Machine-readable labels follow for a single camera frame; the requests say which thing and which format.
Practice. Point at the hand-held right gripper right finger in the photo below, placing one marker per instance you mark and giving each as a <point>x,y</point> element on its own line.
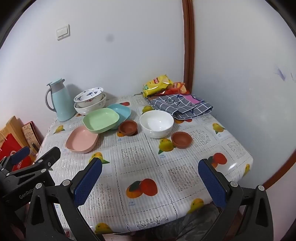
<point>212,185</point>

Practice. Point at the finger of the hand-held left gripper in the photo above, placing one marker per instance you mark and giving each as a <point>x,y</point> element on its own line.
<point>20,155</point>
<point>49,157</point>

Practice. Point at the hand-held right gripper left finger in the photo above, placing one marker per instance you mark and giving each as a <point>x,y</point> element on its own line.
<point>87,180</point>

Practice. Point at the pink square plate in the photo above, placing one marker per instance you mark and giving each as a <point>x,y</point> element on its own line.
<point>81,140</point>

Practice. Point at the small brown bowl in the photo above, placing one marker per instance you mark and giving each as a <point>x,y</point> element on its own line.
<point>181,139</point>
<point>128,127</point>

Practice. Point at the green square plate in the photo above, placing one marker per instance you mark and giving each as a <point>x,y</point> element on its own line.
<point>99,120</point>

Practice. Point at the blue square plate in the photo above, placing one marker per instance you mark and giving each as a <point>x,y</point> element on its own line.
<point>122,111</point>

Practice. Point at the plain white bowl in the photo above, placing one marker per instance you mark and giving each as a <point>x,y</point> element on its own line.
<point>156,122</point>

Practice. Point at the red paper bag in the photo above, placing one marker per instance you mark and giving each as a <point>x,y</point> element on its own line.
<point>9,146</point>

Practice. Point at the light blue thermos jug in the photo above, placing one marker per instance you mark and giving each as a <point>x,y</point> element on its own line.
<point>62,102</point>

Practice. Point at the large white swirl bowl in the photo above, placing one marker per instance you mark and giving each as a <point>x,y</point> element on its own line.
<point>92,109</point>

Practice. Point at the blue patterned white bowl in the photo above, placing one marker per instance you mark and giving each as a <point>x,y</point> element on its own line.
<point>90,99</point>

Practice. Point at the pink label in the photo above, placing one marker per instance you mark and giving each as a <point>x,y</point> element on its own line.
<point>193,98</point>

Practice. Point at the grey checked cloth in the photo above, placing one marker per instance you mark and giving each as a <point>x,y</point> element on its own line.
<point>171,104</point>

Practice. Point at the red chip bag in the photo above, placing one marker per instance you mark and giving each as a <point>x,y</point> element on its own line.
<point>179,87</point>

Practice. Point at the yellow chip bag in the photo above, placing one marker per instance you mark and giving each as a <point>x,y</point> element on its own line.
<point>157,84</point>

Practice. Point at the white wall switch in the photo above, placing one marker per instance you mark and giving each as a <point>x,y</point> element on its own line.
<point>63,32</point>

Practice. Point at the brown wooden door frame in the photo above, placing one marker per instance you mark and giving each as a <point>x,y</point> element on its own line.
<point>188,46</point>

